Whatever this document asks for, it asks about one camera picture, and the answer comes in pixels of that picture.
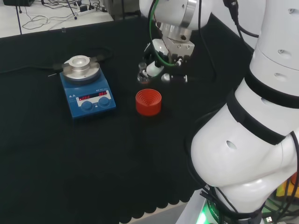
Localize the red flask support ring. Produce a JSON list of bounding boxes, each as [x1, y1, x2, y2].
[[135, 88, 162, 117]]

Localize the heater with blue base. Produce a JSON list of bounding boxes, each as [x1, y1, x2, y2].
[[53, 55, 117, 120]]

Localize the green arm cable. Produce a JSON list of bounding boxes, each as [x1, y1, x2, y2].
[[148, 0, 183, 68]]

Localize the dark tripod leg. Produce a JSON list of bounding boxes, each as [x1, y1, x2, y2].
[[15, 0, 23, 35]]

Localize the white power strip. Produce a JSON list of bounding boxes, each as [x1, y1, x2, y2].
[[74, 7, 96, 16]]

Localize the yellow stop button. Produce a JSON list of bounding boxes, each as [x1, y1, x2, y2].
[[277, 174, 299, 199]]

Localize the thin floor cable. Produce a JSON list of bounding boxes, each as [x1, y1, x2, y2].
[[22, 9, 78, 31]]

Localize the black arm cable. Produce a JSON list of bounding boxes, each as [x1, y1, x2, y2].
[[223, 0, 260, 38]]

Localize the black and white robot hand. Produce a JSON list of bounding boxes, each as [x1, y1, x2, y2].
[[142, 38, 196, 84]]

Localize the black bench cloth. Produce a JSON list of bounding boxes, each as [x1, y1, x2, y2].
[[0, 16, 257, 224]]

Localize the black box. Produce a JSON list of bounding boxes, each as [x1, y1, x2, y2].
[[2, 0, 35, 7]]

